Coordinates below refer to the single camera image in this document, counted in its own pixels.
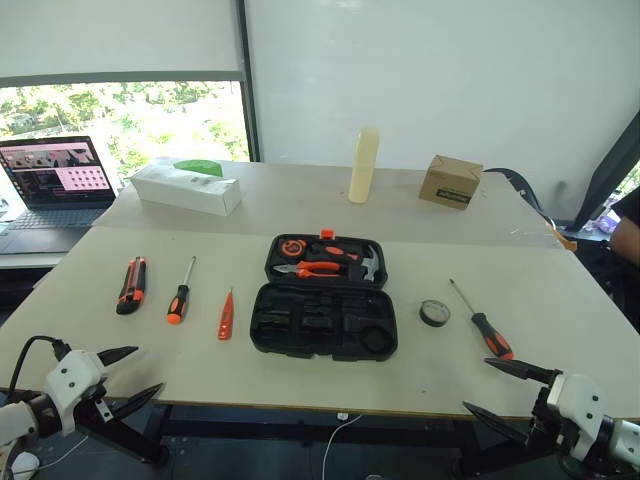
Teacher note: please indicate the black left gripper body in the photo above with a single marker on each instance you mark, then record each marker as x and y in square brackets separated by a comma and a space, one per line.
[95, 405]

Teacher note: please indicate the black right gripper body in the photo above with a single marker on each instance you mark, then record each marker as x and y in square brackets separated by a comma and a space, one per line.
[545, 425]

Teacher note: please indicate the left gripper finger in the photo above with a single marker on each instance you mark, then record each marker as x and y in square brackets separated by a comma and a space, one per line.
[117, 356]
[137, 401]

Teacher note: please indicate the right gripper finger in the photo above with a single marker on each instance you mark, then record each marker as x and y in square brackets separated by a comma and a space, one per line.
[525, 372]
[500, 422]

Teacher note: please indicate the long thin-shaft orange screwdriver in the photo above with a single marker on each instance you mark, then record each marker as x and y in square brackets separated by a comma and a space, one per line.
[492, 335]

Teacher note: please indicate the orange black utility knife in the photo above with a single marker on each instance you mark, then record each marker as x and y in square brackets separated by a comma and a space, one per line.
[132, 287]

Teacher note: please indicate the short thick-shaft orange screwdriver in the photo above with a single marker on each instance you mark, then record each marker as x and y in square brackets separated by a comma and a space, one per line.
[177, 305]

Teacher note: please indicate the orange voltage tester pen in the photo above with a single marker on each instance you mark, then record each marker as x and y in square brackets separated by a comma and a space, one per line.
[226, 320]

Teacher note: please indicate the black electrical tape roll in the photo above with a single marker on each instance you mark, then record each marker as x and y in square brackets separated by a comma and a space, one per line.
[425, 316]

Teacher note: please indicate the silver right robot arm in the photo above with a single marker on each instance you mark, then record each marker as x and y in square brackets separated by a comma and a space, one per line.
[622, 442]

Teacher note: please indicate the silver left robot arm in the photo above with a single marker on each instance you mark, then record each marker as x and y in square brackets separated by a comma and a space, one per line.
[15, 422]

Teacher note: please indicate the black tool case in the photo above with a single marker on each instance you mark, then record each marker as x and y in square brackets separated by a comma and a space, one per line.
[300, 345]

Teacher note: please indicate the white round object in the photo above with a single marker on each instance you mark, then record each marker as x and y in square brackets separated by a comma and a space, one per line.
[25, 465]

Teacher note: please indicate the white side desk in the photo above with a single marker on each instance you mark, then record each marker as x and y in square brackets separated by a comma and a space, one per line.
[25, 260]

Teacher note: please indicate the black open laptop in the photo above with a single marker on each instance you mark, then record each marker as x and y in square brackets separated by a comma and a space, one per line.
[55, 200]

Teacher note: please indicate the person in dark clothes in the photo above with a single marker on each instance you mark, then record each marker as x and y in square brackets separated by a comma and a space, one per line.
[627, 230]

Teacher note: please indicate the long white carton box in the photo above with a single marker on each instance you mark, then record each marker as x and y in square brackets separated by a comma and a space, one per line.
[185, 192]

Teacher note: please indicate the black chair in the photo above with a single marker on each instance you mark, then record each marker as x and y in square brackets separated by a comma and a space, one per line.
[522, 187]

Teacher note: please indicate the small brown cardboard box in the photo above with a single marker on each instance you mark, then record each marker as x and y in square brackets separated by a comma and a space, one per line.
[450, 182]

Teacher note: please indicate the green round lid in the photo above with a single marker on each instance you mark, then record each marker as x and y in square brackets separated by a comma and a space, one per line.
[200, 167]

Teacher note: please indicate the orange black tape measure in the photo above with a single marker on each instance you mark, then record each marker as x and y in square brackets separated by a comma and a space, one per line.
[293, 248]

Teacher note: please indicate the tall cream plastic bottle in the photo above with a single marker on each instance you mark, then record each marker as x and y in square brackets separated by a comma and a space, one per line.
[362, 170]

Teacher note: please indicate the white roller blind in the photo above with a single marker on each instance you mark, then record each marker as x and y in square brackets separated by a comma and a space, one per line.
[120, 37]

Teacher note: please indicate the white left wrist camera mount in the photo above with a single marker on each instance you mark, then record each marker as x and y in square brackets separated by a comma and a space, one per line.
[70, 380]

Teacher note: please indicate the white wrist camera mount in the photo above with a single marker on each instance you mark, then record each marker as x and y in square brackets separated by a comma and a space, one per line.
[577, 405]
[70, 380]

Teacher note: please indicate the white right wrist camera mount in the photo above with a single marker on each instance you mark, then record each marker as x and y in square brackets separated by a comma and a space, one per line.
[577, 405]

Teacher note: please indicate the black metal table frame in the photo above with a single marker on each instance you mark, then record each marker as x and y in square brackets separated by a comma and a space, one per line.
[250, 430]

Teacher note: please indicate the black slanted frame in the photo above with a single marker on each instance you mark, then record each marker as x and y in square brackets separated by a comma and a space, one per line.
[607, 170]

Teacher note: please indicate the black window post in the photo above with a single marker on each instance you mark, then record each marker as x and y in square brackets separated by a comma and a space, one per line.
[248, 100]

